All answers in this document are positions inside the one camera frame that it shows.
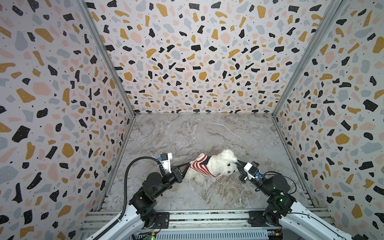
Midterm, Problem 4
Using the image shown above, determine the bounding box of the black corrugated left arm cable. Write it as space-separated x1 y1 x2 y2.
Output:
92 156 166 240

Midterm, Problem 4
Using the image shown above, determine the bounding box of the white ribbed vent strip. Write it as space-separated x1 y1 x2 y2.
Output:
112 230 269 240

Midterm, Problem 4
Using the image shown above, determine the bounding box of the red white striped knit sweater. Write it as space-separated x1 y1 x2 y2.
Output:
189 153 220 178

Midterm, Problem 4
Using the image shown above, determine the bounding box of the white plush teddy bear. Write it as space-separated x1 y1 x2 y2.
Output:
185 149 238 184

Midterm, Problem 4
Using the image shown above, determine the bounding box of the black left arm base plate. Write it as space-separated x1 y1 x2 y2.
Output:
142 211 170 229

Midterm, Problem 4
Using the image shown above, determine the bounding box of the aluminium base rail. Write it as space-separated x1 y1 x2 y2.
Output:
80 209 338 235

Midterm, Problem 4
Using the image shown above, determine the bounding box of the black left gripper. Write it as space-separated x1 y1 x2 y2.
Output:
154 162 191 199

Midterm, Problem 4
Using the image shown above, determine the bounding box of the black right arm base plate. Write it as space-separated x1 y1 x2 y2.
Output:
248 210 285 227

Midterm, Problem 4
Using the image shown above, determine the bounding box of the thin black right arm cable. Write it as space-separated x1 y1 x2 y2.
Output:
260 170 298 196

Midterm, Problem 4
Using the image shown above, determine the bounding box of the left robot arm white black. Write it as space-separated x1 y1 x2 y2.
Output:
88 163 190 240

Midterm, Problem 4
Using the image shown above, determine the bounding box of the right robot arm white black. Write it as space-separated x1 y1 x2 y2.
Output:
236 160 364 240

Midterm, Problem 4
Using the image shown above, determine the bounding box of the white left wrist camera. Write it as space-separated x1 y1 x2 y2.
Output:
158 153 173 176

